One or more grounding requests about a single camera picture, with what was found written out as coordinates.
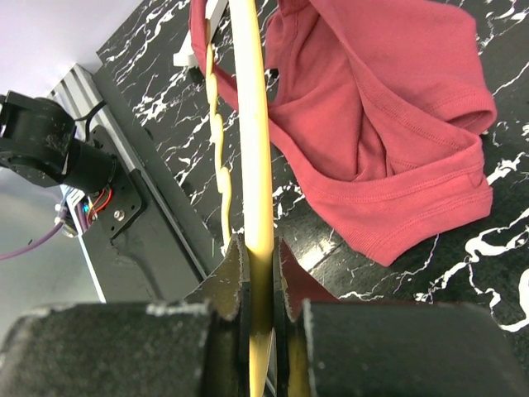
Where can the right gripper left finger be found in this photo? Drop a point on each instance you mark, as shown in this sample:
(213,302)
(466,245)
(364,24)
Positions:
(197,346)

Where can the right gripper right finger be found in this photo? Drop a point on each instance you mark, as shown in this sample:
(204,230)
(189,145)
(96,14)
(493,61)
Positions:
(328,347)

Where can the dark red tank top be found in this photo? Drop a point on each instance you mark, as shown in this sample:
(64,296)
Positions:
(379,108)

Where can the yellow hanger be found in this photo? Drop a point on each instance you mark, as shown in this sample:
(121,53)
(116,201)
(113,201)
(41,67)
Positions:
(256,185)

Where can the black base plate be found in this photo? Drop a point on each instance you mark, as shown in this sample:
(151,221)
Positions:
(165,250)

